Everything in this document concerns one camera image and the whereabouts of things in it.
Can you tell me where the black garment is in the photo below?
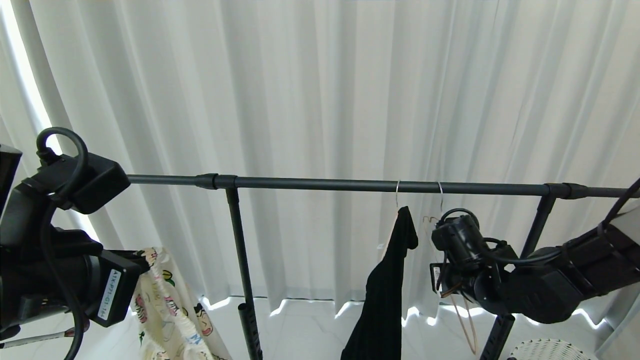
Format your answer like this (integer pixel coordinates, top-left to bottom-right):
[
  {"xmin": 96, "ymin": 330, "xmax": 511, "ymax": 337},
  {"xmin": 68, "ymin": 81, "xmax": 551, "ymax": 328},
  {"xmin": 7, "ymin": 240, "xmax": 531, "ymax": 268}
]
[{"xmin": 341, "ymin": 206, "xmax": 419, "ymax": 360}]

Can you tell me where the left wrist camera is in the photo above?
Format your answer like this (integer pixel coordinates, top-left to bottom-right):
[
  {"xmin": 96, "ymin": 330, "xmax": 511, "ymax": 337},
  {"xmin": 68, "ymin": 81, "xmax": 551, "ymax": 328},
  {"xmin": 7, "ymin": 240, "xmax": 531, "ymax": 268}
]
[{"xmin": 22, "ymin": 150, "xmax": 132, "ymax": 217}]

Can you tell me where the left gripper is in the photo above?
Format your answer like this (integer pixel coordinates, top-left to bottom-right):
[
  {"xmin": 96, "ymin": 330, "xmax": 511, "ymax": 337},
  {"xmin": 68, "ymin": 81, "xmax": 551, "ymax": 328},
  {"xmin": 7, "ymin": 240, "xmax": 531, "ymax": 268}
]
[{"xmin": 55, "ymin": 247, "xmax": 151, "ymax": 329}]

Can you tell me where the white curtain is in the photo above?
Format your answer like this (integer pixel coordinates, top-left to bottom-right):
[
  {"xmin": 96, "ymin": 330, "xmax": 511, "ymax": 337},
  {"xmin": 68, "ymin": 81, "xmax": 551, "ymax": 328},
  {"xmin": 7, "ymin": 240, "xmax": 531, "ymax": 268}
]
[{"xmin": 0, "ymin": 0, "xmax": 640, "ymax": 346}]

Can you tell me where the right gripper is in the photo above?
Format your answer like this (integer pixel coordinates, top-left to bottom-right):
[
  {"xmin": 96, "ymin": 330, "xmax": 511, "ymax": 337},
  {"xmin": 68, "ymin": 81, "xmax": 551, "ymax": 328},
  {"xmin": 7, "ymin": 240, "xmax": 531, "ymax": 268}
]
[{"xmin": 430, "ymin": 261, "xmax": 503, "ymax": 316}]

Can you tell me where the black clothes rack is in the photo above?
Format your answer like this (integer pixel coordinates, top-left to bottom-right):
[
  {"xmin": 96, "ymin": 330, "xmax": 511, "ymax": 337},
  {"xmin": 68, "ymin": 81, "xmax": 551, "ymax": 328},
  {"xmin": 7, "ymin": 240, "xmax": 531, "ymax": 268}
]
[{"xmin": 126, "ymin": 173, "xmax": 640, "ymax": 360}]

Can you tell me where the white laundry basket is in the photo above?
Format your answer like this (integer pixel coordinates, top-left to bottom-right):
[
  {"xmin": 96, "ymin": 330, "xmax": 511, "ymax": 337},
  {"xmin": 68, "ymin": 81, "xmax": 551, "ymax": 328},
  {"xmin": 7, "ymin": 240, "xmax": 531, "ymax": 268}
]
[{"xmin": 507, "ymin": 339, "xmax": 597, "ymax": 360}]

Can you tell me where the cream printed garment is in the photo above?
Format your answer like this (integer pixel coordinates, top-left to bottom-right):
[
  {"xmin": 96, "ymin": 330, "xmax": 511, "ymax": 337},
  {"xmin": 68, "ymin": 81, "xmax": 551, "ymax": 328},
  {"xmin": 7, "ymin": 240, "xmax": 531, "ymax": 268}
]
[{"xmin": 131, "ymin": 246, "xmax": 232, "ymax": 360}]

